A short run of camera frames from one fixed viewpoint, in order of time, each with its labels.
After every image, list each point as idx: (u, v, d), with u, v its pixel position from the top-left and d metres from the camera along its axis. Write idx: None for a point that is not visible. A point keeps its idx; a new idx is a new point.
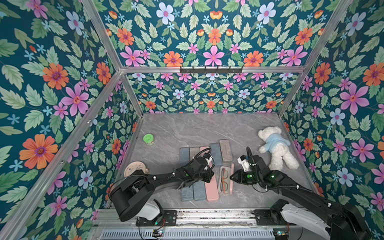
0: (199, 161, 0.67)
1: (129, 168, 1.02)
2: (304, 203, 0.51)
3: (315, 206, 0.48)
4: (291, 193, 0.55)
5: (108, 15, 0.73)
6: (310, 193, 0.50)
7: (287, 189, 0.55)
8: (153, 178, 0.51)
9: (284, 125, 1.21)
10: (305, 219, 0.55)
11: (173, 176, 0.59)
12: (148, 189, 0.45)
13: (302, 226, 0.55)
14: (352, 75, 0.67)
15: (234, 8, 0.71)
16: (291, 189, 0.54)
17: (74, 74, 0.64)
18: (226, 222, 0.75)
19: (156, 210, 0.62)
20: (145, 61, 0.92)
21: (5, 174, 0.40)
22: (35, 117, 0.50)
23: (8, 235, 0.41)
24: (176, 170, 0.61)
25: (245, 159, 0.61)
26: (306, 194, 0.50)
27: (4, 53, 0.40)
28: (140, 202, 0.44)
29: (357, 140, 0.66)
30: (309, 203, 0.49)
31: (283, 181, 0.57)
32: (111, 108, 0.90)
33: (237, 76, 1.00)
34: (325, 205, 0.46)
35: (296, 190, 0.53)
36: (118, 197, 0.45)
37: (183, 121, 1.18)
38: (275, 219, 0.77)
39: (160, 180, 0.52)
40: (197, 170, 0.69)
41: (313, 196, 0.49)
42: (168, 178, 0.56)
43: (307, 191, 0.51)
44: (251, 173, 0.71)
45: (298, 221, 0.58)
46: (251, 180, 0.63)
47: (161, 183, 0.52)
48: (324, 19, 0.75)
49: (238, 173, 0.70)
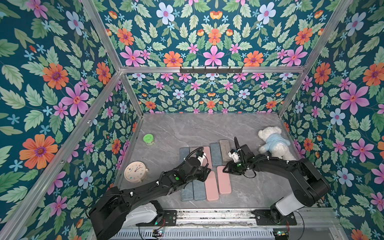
0: (190, 163, 0.62)
1: (129, 168, 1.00)
2: (271, 169, 0.62)
3: (276, 164, 0.58)
4: (263, 164, 0.65)
5: (108, 15, 0.73)
6: (276, 158, 0.60)
7: (262, 161, 0.66)
8: (129, 194, 0.47)
9: (284, 125, 1.21)
10: (286, 198, 0.59)
11: (158, 185, 0.54)
12: (122, 209, 0.42)
13: (293, 207, 0.57)
14: (352, 75, 0.67)
15: (234, 8, 0.71)
16: (264, 159, 0.65)
17: (74, 74, 0.64)
18: (226, 222, 0.75)
19: (151, 212, 0.62)
20: (145, 61, 0.92)
21: (5, 174, 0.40)
22: (35, 117, 0.50)
23: (8, 235, 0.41)
24: (164, 173, 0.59)
25: (234, 151, 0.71)
26: (273, 160, 0.60)
27: (4, 53, 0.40)
28: (114, 225, 0.41)
29: (357, 140, 0.66)
30: (273, 164, 0.60)
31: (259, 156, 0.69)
32: (111, 108, 0.90)
33: (237, 76, 1.00)
34: (284, 163, 0.55)
35: (267, 161, 0.63)
36: (97, 214, 0.44)
37: (183, 121, 1.18)
38: (274, 217, 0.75)
39: (138, 194, 0.48)
40: (188, 173, 0.64)
41: (277, 160, 0.59)
42: (150, 189, 0.52)
43: (274, 157, 0.62)
44: (240, 162, 0.81)
45: (288, 206, 0.60)
46: (241, 168, 0.84)
47: (141, 197, 0.48)
48: (324, 19, 0.75)
49: (228, 164, 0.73)
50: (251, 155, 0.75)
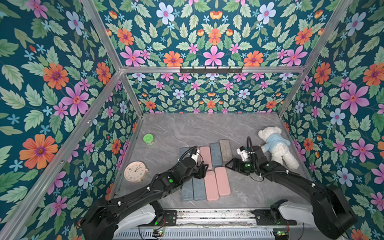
0: (185, 164, 0.59)
1: (129, 168, 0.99)
2: (293, 187, 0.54)
3: (299, 185, 0.51)
4: (280, 177, 0.59)
5: (108, 15, 0.73)
6: (298, 177, 0.52)
7: (278, 175, 0.59)
8: (117, 204, 0.45)
9: (284, 125, 1.21)
10: (296, 210, 0.56)
11: (149, 191, 0.52)
12: (110, 220, 0.41)
13: (298, 219, 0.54)
14: (352, 75, 0.67)
15: (234, 8, 0.71)
16: (282, 174, 0.57)
17: (74, 74, 0.64)
18: (226, 222, 0.75)
19: (148, 213, 0.61)
20: (145, 61, 0.92)
21: (5, 174, 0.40)
22: (35, 117, 0.50)
23: (8, 235, 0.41)
24: (157, 177, 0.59)
25: (244, 150, 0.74)
26: (294, 178, 0.53)
27: (4, 53, 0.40)
28: (102, 235, 0.40)
29: (357, 140, 0.66)
30: (295, 183, 0.52)
31: (276, 167, 0.61)
32: (111, 108, 0.90)
33: (237, 76, 1.00)
34: (308, 185, 0.47)
35: (286, 175, 0.56)
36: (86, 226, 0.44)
37: (183, 121, 1.18)
38: (274, 217, 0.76)
39: (126, 203, 0.46)
40: (183, 174, 0.61)
41: (300, 179, 0.51)
42: (140, 196, 0.49)
43: (296, 175, 0.53)
44: (249, 163, 0.75)
45: (293, 215, 0.59)
46: (248, 169, 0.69)
47: (130, 206, 0.46)
48: (324, 19, 0.75)
49: (235, 161, 0.77)
50: (265, 162, 0.70)
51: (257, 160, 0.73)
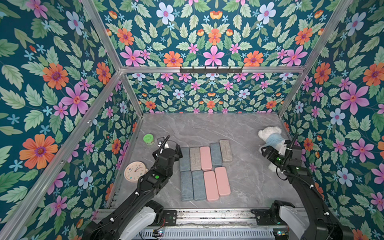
0: (165, 156, 0.58)
1: (129, 168, 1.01)
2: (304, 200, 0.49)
3: (312, 205, 0.47)
4: (301, 187, 0.54)
5: (108, 15, 0.73)
6: (318, 197, 0.48)
7: (301, 184, 0.54)
8: (110, 221, 0.44)
9: (284, 125, 1.21)
10: (294, 220, 0.55)
11: (139, 195, 0.51)
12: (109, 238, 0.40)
13: (290, 226, 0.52)
14: (352, 75, 0.67)
15: (234, 8, 0.71)
16: (304, 185, 0.52)
17: (74, 74, 0.64)
18: (226, 222, 0.75)
19: (148, 214, 0.62)
20: (145, 61, 0.92)
21: (5, 174, 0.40)
22: (35, 117, 0.50)
23: (8, 235, 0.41)
24: (142, 179, 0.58)
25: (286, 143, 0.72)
26: (313, 195, 0.49)
27: (4, 53, 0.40)
28: None
29: (357, 140, 0.66)
30: (310, 200, 0.48)
31: (303, 176, 0.55)
32: (111, 108, 0.90)
33: (237, 76, 1.00)
34: (321, 210, 0.44)
35: (308, 189, 0.51)
36: None
37: (183, 121, 1.18)
38: (272, 210, 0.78)
39: (121, 214, 0.45)
40: (166, 165, 0.60)
41: (318, 201, 0.47)
42: (131, 203, 0.48)
43: (318, 195, 0.48)
44: (281, 158, 0.71)
45: (288, 221, 0.59)
46: (277, 163, 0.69)
47: (125, 217, 0.45)
48: (324, 19, 0.75)
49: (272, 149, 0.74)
50: (296, 165, 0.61)
51: (289, 159, 0.67)
